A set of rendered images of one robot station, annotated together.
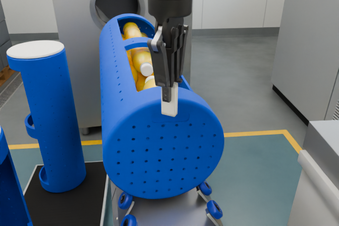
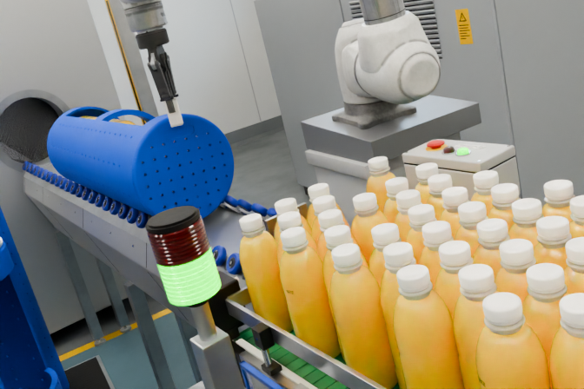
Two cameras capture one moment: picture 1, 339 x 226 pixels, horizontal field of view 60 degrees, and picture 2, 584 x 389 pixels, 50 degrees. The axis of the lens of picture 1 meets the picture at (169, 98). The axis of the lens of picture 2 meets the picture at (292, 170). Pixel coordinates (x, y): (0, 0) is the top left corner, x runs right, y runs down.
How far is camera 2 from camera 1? 107 cm
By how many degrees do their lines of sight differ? 21
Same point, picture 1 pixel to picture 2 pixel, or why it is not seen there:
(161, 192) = not seen: hidden behind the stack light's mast
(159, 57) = (158, 74)
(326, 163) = (322, 143)
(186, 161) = (206, 174)
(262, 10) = (249, 96)
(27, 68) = not seen: outside the picture
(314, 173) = (319, 158)
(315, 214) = (337, 196)
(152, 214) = not seen: hidden behind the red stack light
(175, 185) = (203, 202)
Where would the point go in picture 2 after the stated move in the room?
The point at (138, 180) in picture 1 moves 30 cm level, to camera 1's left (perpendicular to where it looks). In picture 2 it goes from (170, 202) to (49, 243)
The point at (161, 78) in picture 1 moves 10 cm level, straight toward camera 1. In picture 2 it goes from (164, 91) to (174, 93)
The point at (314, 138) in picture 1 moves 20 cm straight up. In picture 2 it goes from (308, 132) to (293, 66)
